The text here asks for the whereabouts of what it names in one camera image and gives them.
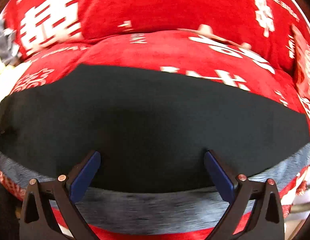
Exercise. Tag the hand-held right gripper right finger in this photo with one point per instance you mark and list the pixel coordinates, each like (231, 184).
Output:
(220, 177)

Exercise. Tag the cream quilted cloth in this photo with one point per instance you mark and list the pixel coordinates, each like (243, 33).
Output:
(5, 80)

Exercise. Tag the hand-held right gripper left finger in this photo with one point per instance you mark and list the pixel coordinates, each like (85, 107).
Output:
(85, 177)

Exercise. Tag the red printed folded quilt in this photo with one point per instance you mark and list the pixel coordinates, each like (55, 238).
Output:
(157, 5)

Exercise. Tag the grey fleece blanket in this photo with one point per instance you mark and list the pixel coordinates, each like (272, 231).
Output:
(157, 210)

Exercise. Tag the grey fuzzy cloth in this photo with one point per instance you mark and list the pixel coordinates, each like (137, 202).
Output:
(5, 42)

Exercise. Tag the red printed blanket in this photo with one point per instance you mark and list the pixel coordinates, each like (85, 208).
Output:
(145, 52)

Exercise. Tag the red printed packet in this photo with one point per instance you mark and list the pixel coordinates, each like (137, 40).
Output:
(304, 65)

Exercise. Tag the black pants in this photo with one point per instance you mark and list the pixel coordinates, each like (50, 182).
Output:
(155, 120)

